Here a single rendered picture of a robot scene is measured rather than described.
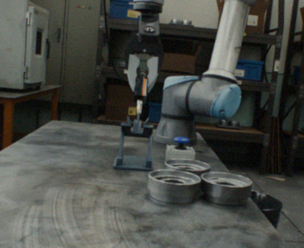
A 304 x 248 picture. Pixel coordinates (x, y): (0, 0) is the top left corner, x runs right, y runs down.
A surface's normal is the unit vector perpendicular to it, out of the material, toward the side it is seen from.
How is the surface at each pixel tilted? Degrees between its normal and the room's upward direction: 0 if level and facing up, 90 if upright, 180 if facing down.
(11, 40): 90
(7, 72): 87
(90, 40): 90
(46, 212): 0
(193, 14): 90
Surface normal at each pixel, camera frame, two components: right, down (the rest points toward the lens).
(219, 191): -0.36, 0.10
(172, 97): -0.59, 0.06
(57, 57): 0.04, 0.14
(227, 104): 0.77, 0.29
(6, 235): 0.09, -0.99
